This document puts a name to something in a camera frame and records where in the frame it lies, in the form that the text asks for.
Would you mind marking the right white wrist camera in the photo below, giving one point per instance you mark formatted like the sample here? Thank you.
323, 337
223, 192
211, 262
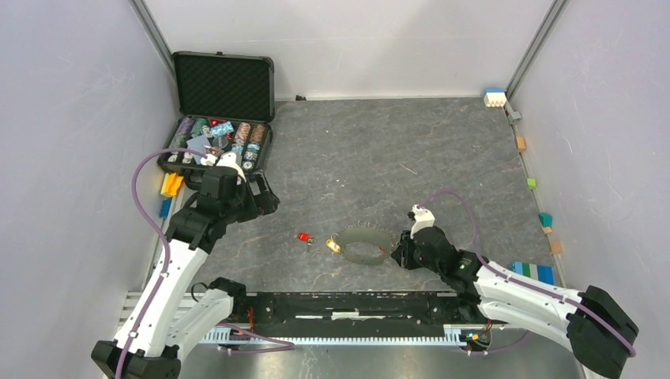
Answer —
421, 218

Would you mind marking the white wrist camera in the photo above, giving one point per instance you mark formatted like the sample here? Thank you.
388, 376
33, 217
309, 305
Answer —
421, 218
228, 159

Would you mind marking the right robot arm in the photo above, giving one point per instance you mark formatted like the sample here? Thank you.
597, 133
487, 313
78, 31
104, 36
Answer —
590, 323

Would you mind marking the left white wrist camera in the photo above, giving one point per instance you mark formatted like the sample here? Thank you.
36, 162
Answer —
228, 159

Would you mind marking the blue green lego stack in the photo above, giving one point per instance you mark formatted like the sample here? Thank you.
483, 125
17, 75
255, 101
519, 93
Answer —
542, 273

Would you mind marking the black poker chip case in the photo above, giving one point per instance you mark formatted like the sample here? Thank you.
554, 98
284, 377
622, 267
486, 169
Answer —
227, 103

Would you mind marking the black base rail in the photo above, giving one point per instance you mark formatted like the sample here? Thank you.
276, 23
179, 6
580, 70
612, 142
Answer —
354, 314

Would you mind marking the orange wooden cube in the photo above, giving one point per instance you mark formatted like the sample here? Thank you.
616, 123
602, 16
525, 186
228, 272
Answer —
520, 144

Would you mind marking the tan wooden cube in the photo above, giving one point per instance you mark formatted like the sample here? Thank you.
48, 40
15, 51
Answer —
556, 247

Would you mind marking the yellow tag key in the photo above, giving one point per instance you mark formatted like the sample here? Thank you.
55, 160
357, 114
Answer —
332, 244

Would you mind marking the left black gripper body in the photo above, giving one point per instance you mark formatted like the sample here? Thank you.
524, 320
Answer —
247, 205

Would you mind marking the white blue toy block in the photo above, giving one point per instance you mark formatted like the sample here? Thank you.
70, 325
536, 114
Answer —
495, 97

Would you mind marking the yellow orange toy block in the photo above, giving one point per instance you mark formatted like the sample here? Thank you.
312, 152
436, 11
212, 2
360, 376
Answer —
171, 185

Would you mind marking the grey block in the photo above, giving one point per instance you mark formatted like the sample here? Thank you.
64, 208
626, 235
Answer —
512, 116

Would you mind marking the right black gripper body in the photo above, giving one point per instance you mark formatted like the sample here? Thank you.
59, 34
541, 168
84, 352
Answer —
411, 258

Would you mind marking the teal cube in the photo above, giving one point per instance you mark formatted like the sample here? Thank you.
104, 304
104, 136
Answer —
545, 218

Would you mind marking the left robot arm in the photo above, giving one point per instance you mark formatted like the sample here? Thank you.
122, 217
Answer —
153, 342

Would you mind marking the small red tag key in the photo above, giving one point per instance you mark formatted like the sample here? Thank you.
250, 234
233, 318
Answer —
307, 239

